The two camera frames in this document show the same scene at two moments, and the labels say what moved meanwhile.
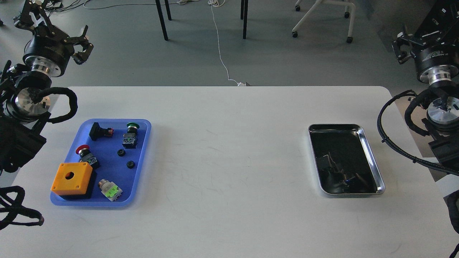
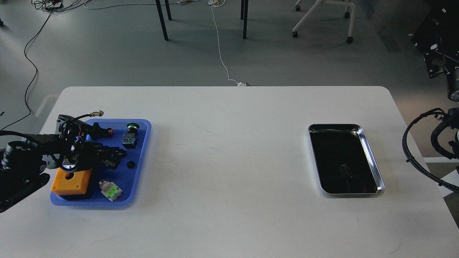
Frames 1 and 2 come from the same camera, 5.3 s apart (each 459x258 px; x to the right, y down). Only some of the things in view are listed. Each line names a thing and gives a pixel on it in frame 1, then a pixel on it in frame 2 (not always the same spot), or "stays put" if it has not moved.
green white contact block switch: (111, 190) stays put
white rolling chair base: (348, 3) stays put
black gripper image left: (49, 50) -> (79, 142)
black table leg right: (244, 9) stays put
